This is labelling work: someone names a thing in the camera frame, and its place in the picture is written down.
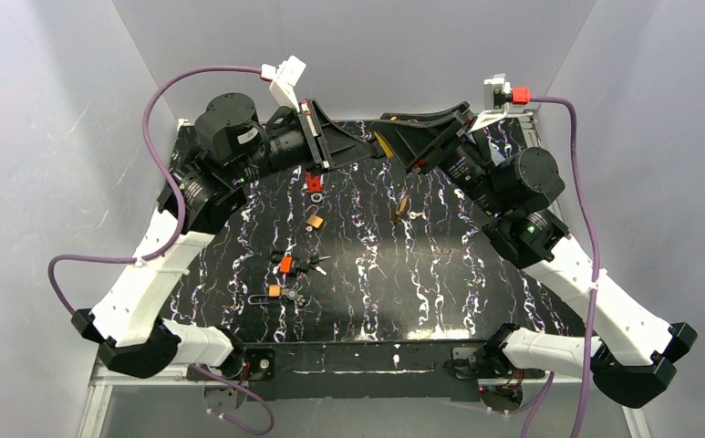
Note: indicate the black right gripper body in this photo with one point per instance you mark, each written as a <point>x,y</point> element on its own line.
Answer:
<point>446,140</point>

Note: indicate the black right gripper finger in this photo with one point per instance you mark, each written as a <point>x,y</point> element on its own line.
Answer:
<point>414,149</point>
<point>392,121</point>

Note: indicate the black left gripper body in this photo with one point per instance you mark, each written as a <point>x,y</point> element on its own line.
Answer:
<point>317,137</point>

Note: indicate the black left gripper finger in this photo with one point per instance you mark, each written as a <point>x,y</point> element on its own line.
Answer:
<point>341,161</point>
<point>336,143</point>

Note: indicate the yellow padlock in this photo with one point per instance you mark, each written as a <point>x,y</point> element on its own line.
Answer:
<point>384,146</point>

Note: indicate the large brass padlock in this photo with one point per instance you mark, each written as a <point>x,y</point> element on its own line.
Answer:
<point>400,207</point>

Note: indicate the small brass padlock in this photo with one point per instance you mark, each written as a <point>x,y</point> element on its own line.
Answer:
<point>314,221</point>

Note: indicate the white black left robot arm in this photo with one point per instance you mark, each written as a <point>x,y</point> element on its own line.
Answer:
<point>233,148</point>

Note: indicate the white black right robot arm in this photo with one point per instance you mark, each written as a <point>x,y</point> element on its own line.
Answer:
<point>629,353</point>

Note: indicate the clear plastic screw box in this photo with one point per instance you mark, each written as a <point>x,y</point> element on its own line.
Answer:
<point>492,155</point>

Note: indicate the black head keys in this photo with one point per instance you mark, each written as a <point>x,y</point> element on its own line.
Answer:
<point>312,263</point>

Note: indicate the orange black padlock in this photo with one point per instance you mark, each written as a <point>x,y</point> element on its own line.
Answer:
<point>286,264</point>

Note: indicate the long shackle orange padlock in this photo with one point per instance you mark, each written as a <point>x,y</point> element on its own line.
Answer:
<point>273,292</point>

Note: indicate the red handled adjustable wrench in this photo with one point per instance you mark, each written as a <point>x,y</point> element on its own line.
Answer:
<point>314,187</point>

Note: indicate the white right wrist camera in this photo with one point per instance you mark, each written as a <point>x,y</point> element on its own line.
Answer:
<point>498,97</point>

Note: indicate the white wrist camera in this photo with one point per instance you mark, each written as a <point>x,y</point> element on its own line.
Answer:
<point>498,97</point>
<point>282,80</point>

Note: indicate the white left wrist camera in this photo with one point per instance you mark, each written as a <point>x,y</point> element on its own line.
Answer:
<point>282,80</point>

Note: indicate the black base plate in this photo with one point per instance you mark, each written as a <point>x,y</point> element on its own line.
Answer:
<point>438,368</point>

